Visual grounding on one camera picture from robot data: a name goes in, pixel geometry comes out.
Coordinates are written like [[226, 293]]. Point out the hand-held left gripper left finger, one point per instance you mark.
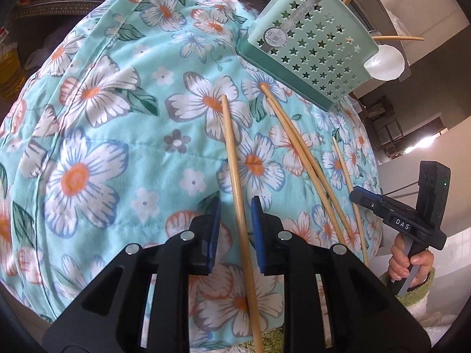
[[215, 228]]

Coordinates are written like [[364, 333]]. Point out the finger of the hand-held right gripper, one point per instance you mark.
[[364, 195]]

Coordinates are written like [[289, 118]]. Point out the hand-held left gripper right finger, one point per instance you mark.
[[258, 235]]

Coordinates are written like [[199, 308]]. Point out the white soup spoon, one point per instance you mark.
[[386, 64]]

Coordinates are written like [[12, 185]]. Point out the green perforated utensil holder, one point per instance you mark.
[[312, 44]]

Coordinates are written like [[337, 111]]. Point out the metal spoon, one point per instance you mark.
[[374, 34]]

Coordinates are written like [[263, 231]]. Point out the person's right forearm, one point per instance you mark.
[[427, 301]]

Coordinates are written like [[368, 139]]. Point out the person's right hand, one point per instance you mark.
[[399, 261]]

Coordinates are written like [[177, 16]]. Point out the dark stacked crates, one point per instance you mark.
[[384, 125]]

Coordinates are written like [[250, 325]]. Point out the green fuzzy robe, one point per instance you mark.
[[272, 340]]

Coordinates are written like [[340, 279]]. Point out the floral turquoise blanket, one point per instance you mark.
[[128, 136]]

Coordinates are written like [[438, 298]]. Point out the cooking oil bottle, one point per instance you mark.
[[11, 70]]

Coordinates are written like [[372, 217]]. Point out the metal storage shelf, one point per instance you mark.
[[55, 7]]

